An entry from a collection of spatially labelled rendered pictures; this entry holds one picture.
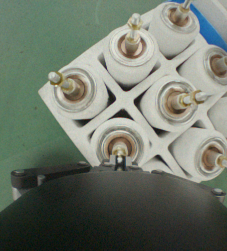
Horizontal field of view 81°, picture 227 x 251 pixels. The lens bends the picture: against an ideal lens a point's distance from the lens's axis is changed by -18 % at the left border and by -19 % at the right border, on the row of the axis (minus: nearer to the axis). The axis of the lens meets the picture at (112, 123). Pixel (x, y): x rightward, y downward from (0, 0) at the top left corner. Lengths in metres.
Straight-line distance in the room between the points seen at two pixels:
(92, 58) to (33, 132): 0.35
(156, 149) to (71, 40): 0.45
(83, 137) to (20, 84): 0.38
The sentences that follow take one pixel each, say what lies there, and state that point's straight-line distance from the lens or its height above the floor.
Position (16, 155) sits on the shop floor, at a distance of 0.64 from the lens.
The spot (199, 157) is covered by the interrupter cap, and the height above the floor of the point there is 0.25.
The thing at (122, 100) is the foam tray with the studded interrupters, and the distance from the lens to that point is 0.32.
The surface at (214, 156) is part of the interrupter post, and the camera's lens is 0.28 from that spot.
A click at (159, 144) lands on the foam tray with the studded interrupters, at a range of 0.34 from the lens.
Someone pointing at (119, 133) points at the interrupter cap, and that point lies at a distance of 0.25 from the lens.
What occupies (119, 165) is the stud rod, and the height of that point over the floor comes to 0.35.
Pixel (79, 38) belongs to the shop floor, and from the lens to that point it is 0.59.
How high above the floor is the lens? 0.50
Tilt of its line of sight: 87 degrees down
